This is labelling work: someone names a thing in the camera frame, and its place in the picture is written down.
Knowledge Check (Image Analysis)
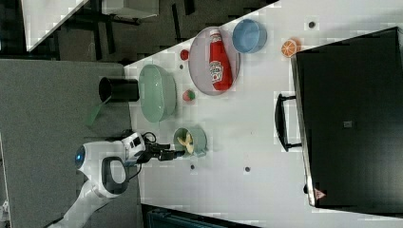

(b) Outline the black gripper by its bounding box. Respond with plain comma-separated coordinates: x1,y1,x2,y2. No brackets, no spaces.
136,143,184,163

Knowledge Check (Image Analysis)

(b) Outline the green slotted spatula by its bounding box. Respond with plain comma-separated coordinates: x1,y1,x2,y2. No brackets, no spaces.
86,97,111,126

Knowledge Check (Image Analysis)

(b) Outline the blue bowl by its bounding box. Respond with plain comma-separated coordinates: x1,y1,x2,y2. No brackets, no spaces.
232,19,267,53

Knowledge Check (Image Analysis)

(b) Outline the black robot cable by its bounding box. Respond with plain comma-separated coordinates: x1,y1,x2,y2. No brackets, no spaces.
127,131,158,181

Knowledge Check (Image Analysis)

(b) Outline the green perforated colander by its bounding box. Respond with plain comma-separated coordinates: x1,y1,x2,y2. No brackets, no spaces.
138,65,177,123

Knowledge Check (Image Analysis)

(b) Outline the green mug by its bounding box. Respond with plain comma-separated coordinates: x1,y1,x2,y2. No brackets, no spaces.
173,125,207,158

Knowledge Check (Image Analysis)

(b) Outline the black toaster oven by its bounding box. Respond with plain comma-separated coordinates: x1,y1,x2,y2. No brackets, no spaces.
290,27,403,218

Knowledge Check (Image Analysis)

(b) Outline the dark red plush strawberry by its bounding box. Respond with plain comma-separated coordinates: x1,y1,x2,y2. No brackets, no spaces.
180,49,189,61

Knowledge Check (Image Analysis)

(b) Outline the pink plush strawberry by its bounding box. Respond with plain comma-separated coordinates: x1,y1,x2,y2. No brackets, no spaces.
182,89,196,102

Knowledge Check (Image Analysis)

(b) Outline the plush orange slice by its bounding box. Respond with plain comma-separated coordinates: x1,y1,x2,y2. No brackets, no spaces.
280,39,300,58

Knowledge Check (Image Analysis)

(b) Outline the white side table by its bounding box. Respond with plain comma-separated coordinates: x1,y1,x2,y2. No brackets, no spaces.
20,0,89,52

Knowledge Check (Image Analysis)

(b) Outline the plush peeled banana toy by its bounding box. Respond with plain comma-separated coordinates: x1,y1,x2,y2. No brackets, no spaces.
177,132,194,154

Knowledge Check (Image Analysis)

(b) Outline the blue metal frame rail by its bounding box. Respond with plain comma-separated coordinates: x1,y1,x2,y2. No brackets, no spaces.
142,203,258,228

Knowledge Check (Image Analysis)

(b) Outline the plush red ketchup bottle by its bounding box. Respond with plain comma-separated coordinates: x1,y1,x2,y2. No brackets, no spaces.
209,29,233,91

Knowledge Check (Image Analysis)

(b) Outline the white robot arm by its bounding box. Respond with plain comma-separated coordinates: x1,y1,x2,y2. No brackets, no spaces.
45,130,185,228

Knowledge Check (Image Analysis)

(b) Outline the black utensil holder cup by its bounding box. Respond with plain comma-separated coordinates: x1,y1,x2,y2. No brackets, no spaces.
99,77,140,103

